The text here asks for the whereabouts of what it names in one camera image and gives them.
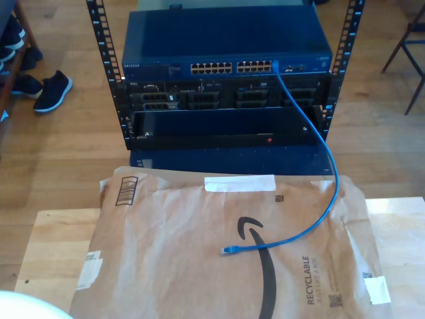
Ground blue network cable clear plug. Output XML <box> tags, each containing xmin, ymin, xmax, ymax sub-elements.
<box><xmin>220</xmin><ymin>59</ymin><xmax>340</xmax><ymax>256</ymax></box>

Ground black rack tray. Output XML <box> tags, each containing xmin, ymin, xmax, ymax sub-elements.
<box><xmin>127</xmin><ymin>108</ymin><xmax>328</xmax><ymax>150</ymax></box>

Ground black rack server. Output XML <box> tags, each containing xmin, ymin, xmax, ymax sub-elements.
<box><xmin>124</xmin><ymin>78</ymin><xmax>333</xmax><ymax>112</ymax></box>

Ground brown paper mailer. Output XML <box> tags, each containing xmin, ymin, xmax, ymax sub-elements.
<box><xmin>69</xmin><ymin>165</ymin><xmax>394</xmax><ymax>319</ymax></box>

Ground white label sticker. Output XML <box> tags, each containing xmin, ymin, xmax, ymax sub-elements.
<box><xmin>75</xmin><ymin>251</ymin><xmax>104</xmax><ymax>292</ymax></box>

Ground wooden shoe rack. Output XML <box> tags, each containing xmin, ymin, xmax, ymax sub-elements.
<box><xmin>0</xmin><ymin>0</ymin><xmax>38</xmax><ymax>114</ymax></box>

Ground dark metal chair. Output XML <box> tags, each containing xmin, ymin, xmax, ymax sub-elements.
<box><xmin>381</xmin><ymin>3</ymin><xmax>425</xmax><ymax>116</ymax></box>

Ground blue network switch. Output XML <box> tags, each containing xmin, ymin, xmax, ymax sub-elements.
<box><xmin>121</xmin><ymin>6</ymin><xmax>334</xmax><ymax>80</ymax></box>

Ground black server rack frame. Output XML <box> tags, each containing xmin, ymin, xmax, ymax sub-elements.
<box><xmin>86</xmin><ymin>0</ymin><xmax>366</xmax><ymax>150</ymax></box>

